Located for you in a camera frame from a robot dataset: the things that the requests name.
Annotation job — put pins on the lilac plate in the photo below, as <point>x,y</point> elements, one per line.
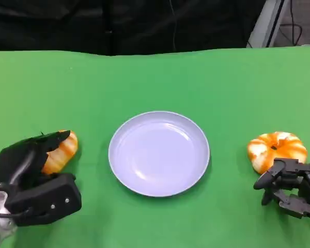
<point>158,155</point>

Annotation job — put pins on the green table cloth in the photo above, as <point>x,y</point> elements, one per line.
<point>155,82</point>

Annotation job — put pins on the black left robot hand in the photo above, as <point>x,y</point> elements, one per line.
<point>18,160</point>

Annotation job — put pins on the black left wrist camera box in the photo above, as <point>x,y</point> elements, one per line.
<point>49,199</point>

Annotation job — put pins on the orange and white bread roll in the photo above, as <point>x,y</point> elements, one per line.
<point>286,149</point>
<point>64,152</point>

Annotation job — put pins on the black backdrop cloth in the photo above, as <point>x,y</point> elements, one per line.
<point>67,25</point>

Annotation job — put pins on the grey metal frame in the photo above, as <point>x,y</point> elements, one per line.
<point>268,23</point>

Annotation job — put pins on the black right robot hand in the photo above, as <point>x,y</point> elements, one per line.
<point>308,186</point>

